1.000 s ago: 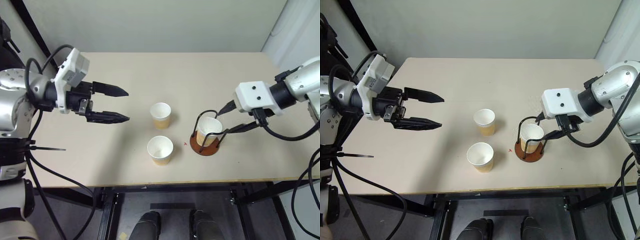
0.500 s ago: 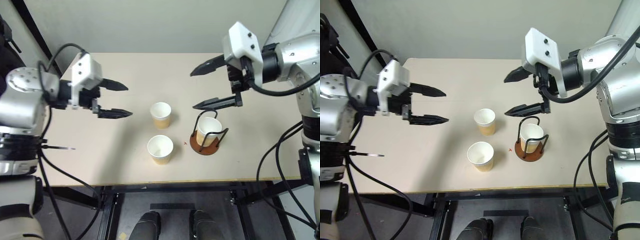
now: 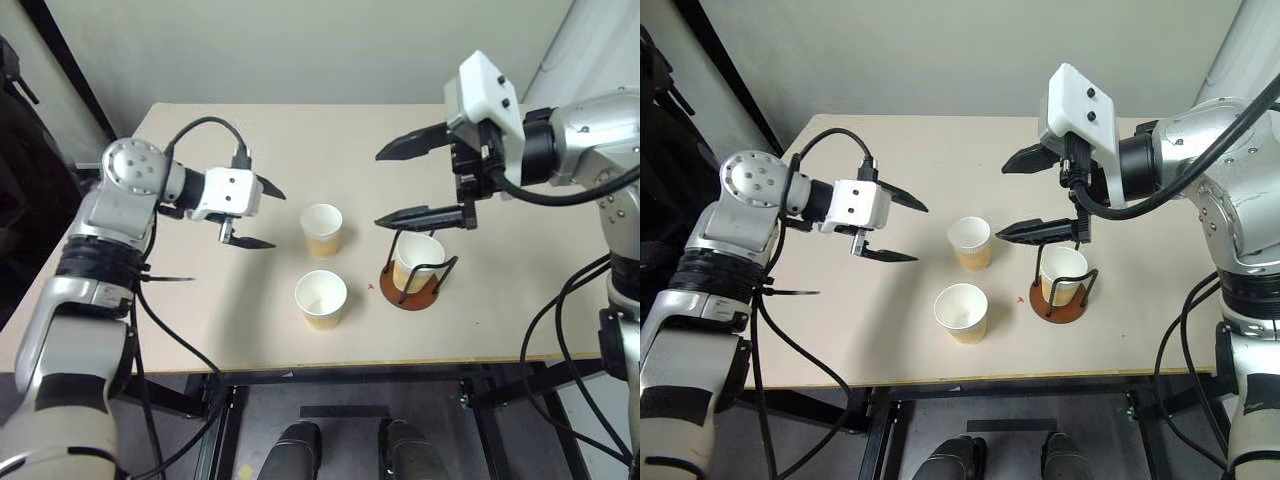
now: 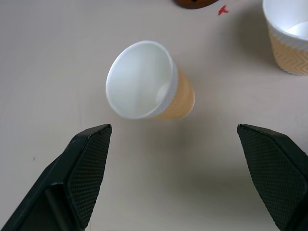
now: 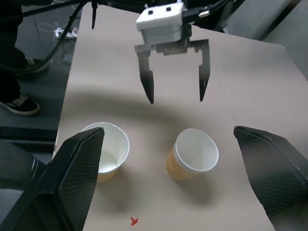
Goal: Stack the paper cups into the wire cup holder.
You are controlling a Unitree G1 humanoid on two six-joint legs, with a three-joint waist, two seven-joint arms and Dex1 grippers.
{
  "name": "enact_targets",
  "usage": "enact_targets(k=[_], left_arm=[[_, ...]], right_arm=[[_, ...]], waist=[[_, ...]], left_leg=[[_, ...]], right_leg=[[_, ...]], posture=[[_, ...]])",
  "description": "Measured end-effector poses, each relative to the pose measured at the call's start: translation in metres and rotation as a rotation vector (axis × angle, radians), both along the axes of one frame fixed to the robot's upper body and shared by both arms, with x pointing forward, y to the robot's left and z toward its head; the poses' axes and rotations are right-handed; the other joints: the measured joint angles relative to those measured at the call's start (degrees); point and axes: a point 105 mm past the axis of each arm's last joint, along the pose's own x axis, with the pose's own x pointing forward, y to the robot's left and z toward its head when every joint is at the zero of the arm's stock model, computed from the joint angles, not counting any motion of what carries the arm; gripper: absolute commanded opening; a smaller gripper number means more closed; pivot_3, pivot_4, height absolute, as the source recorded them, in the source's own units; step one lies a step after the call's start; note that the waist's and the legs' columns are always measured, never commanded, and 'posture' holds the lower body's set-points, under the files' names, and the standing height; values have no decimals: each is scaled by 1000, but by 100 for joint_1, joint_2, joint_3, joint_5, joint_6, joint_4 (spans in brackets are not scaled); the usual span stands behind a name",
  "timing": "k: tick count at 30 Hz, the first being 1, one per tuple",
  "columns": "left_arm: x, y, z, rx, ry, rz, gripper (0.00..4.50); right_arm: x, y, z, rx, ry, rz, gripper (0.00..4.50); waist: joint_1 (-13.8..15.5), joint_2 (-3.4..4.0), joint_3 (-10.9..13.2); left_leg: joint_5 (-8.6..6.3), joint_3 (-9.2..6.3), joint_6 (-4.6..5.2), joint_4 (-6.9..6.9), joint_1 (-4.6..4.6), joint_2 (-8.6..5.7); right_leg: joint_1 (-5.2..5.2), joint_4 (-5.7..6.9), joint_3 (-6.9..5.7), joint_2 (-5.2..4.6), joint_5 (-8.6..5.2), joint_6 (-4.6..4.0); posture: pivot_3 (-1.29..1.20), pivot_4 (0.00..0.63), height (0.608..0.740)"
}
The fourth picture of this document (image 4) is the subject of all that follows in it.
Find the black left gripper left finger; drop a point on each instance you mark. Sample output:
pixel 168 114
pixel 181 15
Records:
pixel 79 175

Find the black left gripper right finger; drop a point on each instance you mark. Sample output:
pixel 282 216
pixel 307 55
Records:
pixel 276 173

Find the orange ribbed paper cup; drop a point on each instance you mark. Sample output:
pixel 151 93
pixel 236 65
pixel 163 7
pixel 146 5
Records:
pixel 288 33
pixel 144 80

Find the brown wooden holder base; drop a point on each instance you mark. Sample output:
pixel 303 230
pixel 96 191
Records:
pixel 192 3

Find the red tape mark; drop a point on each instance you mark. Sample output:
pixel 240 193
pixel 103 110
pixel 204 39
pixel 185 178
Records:
pixel 222 10

